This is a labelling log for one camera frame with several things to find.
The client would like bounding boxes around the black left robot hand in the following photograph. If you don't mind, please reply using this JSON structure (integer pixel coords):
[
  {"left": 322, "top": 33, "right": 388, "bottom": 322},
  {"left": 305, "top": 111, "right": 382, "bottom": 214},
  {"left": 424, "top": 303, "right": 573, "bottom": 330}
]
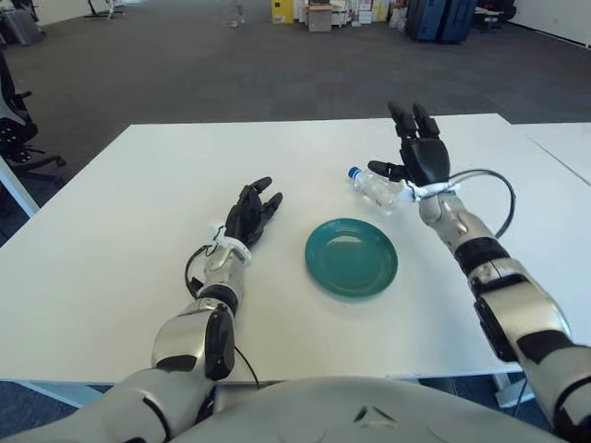
[{"left": 224, "top": 176, "right": 284, "bottom": 248}]

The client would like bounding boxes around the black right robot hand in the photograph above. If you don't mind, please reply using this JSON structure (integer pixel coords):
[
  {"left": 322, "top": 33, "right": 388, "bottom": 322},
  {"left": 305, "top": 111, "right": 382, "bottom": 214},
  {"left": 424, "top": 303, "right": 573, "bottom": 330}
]
[{"left": 368, "top": 101, "right": 452, "bottom": 188}]

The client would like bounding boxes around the clear bottle with blue cap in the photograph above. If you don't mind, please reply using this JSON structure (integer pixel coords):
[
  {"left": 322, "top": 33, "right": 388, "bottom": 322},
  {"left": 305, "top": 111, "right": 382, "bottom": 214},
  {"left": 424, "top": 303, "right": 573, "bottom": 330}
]
[{"left": 346, "top": 166, "right": 407, "bottom": 216}]

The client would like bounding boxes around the green round plate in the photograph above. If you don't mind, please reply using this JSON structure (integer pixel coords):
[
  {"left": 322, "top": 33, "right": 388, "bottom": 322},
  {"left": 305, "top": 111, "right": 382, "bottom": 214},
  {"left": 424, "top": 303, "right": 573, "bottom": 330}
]
[{"left": 304, "top": 218, "right": 399, "bottom": 301}]

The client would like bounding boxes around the blue suitcase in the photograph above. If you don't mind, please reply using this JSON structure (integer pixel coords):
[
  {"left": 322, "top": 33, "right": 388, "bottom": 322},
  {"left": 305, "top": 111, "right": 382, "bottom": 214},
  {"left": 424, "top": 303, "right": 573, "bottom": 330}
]
[{"left": 438, "top": 0, "right": 479, "bottom": 46}]

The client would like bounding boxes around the stack of white boxes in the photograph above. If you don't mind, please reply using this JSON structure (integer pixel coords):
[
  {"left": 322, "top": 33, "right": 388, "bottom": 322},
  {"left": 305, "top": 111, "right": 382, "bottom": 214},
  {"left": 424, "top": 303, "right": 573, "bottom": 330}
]
[{"left": 339, "top": 0, "right": 392, "bottom": 27}]

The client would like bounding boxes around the dark distant office chair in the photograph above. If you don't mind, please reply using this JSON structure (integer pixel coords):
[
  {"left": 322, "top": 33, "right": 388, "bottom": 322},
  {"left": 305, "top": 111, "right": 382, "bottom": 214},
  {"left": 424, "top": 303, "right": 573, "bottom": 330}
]
[{"left": 473, "top": 0, "right": 517, "bottom": 33}]

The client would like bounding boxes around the yellow cabinet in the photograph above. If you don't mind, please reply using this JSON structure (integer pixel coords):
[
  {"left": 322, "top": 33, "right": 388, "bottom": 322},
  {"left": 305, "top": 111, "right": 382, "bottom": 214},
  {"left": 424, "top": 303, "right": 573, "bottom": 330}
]
[{"left": 270, "top": 0, "right": 296, "bottom": 25}]

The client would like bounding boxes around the grey robot torso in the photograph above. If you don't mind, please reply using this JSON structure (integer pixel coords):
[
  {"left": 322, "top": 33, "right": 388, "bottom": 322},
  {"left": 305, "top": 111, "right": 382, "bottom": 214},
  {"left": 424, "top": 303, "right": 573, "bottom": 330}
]
[{"left": 170, "top": 376, "right": 560, "bottom": 443}]

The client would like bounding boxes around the white neighbouring desk edge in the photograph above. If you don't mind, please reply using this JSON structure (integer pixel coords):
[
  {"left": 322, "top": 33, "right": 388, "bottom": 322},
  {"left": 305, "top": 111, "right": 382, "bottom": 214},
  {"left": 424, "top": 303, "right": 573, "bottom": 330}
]
[{"left": 0, "top": 154, "right": 41, "bottom": 218}]

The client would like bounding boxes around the black office chair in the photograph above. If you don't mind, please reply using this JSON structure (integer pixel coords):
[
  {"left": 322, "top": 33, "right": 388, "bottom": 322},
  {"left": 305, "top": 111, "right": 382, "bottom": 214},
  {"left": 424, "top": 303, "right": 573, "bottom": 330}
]
[{"left": 0, "top": 50, "right": 66, "bottom": 186}]

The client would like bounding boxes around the grey storage bin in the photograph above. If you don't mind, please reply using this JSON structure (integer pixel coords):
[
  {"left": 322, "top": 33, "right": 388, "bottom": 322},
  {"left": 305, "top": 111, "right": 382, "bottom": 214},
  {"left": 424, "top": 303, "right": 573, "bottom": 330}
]
[{"left": 2, "top": 8, "right": 46, "bottom": 46}]

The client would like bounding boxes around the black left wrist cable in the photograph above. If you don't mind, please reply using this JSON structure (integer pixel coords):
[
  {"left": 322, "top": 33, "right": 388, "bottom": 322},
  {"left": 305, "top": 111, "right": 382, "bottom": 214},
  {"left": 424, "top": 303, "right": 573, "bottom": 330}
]
[{"left": 184, "top": 244, "right": 218, "bottom": 296}]

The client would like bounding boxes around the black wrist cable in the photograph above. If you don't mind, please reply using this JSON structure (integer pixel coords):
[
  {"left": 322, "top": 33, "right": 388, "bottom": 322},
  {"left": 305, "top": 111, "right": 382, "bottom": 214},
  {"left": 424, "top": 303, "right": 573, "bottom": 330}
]
[
  {"left": 442, "top": 169, "right": 516, "bottom": 240},
  {"left": 184, "top": 244, "right": 218, "bottom": 296}
]

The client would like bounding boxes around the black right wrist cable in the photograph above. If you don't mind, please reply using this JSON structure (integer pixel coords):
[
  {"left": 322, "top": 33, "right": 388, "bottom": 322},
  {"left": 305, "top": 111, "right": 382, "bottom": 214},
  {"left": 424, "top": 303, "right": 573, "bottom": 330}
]
[{"left": 442, "top": 169, "right": 516, "bottom": 240}]

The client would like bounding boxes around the thin black shoulder cable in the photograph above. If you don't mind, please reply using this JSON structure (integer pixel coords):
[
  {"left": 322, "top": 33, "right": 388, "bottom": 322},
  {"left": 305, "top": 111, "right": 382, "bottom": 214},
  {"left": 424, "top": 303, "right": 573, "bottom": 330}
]
[{"left": 234, "top": 345, "right": 260, "bottom": 385}]

